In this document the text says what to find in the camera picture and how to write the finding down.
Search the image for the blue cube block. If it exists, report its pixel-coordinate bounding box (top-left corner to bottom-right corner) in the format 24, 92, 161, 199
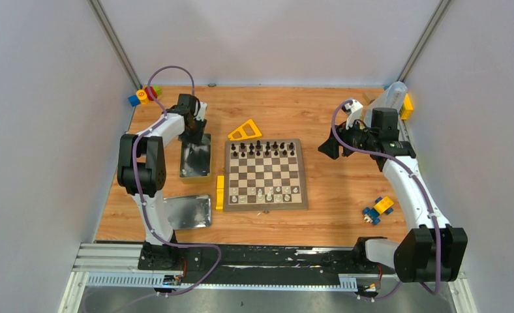
128, 95, 141, 107

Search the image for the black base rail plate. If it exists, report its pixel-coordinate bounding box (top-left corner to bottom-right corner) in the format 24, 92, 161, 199
137, 243, 394, 288

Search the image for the red cylinder block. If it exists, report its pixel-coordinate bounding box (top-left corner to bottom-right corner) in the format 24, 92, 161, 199
144, 86, 159, 101

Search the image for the yellow cylinder block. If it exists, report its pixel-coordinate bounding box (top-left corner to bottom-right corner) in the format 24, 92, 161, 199
136, 89, 149, 104

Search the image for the yellow arch block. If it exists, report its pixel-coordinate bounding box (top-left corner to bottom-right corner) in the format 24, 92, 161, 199
215, 188, 224, 211

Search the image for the green block at corner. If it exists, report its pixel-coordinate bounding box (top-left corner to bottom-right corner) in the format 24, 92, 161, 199
151, 86, 162, 98

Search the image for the black chess pieces row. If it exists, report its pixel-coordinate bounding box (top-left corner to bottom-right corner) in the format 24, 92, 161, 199
226, 140, 297, 159

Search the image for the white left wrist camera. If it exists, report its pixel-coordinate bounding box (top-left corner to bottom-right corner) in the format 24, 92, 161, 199
194, 101, 207, 121

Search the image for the yellow block at right wall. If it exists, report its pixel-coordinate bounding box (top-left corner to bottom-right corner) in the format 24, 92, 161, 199
400, 93, 414, 121

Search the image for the yellow triangle frame block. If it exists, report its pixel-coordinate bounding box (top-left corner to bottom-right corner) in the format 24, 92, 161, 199
228, 119, 263, 141

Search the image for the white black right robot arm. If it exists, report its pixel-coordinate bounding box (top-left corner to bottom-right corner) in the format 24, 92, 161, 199
318, 100, 468, 284

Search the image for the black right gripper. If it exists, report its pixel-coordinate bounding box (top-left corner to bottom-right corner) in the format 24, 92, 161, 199
318, 115, 377, 160

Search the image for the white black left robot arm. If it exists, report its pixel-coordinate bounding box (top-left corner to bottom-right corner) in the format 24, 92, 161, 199
117, 94, 207, 269

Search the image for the yellow blue toy car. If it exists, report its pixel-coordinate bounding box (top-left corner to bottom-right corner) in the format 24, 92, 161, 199
362, 197, 394, 226

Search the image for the silver tin lid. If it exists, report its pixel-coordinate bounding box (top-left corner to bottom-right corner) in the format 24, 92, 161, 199
164, 194, 211, 230

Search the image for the gold tin with white pieces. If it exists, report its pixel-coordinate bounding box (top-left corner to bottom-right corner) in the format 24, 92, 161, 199
179, 133, 211, 184

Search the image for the wooden chess board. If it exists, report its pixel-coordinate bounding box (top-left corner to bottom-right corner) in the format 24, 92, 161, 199
223, 138, 309, 212

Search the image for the clear blue plastic container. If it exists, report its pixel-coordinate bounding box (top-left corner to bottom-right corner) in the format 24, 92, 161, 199
363, 82, 408, 127

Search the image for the small yellow rectangular block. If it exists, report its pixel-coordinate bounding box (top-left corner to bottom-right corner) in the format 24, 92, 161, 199
216, 175, 225, 190

